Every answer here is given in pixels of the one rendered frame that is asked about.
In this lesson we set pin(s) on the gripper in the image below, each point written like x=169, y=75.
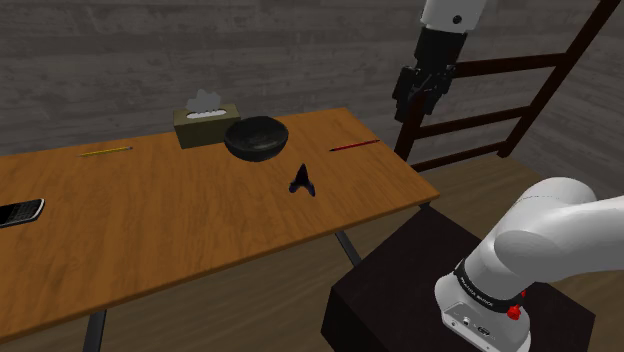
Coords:
x=438, y=51

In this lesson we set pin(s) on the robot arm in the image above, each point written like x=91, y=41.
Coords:
x=536, y=239

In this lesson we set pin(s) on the red pencil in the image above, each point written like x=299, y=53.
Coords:
x=355, y=145

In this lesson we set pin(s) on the dark wooden ladder shelf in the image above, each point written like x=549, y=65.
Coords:
x=536, y=97

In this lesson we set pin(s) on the dark blue pointed figure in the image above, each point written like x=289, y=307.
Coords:
x=303, y=183

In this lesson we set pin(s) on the black bowl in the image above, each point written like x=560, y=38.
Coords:
x=256, y=139

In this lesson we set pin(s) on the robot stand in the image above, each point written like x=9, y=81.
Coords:
x=390, y=292

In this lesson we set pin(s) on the tissue box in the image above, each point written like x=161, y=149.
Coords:
x=204, y=128

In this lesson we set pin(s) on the wooden table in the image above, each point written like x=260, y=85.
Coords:
x=170, y=219

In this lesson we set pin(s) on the yellow pencil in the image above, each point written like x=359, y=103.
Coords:
x=105, y=151

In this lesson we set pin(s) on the black phone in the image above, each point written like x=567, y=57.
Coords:
x=19, y=212

